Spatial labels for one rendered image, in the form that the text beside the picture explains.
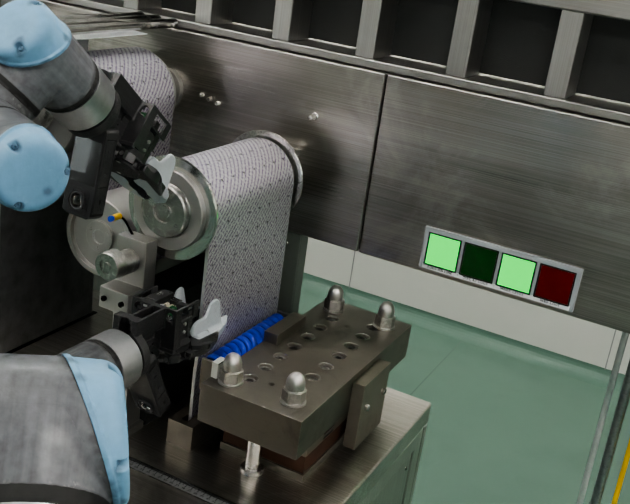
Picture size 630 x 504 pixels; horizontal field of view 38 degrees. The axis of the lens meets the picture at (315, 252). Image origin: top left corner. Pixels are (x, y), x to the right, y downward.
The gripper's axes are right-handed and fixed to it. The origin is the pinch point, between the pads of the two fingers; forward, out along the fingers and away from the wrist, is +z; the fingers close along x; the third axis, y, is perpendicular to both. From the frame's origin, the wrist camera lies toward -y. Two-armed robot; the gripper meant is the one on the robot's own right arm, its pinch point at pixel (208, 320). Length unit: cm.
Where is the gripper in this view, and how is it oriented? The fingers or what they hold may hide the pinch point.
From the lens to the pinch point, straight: 134.0
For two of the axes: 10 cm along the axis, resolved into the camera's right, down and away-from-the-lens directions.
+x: -8.8, -2.7, 3.9
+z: 4.5, -2.5, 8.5
